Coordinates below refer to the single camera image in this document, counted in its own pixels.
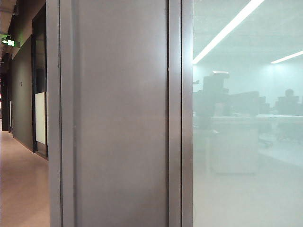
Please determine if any green illuminated exit sign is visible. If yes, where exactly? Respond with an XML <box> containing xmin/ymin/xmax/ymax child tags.
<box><xmin>1</xmin><ymin>34</ymin><xmax>21</xmax><ymax>48</ymax></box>

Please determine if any frosted glass partition pane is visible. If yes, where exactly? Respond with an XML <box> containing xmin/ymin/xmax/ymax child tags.
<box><xmin>192</xmin><ymin>0</ymin><xmax>303</xmax><ymax>227</ymax></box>

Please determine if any dark corridor door frame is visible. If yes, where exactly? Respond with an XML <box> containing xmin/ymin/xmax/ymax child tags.
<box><xmin>30</xmin><ymin>4</ymin><xmax>49</xmax><ymax>158</ymax></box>

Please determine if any dark grey metal column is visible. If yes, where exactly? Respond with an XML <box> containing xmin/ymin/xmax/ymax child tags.
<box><xmin>45</xmin><ymin>0</ymin><xmax>194</xmax><ymax>227</ymax></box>

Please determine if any white frosted door pane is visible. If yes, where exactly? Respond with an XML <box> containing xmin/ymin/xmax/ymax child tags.
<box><xmin>35</xmin><ymin>92</ymin><xmax>48</xmax><ymax>145</ymax></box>

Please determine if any grey ceiling conduit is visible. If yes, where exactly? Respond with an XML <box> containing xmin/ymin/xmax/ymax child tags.
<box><xmin>0</xmin><ymin>4</ymin><xmax>20</xmax><ymax>17</ymax></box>

